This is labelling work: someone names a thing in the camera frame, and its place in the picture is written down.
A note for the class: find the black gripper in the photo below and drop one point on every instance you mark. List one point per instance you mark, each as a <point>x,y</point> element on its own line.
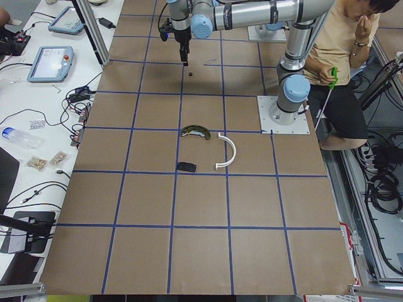
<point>182,37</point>

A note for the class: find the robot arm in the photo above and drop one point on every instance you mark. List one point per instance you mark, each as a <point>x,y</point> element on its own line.
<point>199,19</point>

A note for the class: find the olive curved brake shoe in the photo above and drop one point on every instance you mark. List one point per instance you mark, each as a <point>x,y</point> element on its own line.
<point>198,130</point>

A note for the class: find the black power adapter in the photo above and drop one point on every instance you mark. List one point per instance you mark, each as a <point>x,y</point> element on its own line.
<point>106,23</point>

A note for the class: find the black brake pad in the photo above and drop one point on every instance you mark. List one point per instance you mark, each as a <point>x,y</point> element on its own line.
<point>186,167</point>

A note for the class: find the far teach pendant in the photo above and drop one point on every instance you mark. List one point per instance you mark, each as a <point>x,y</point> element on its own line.
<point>67,22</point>

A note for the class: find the teach pendant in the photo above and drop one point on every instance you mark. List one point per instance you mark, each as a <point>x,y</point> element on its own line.
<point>51,64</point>
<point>67,22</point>

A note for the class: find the near teach pendant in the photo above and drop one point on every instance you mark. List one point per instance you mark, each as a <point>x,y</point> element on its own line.
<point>51,64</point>

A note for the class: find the person in beige shirt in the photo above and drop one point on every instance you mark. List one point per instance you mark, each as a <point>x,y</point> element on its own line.
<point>345,42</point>

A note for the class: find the clear plastic water bottle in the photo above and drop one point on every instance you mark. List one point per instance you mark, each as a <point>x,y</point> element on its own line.
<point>21,138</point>

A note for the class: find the aluminium frame post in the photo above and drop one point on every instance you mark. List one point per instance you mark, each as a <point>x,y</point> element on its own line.
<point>87,18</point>

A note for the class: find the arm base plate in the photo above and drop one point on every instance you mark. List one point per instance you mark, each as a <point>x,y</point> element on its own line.
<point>261,33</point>
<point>274,121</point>

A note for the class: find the green handled tool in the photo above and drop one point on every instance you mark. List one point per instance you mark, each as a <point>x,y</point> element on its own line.
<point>334,74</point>

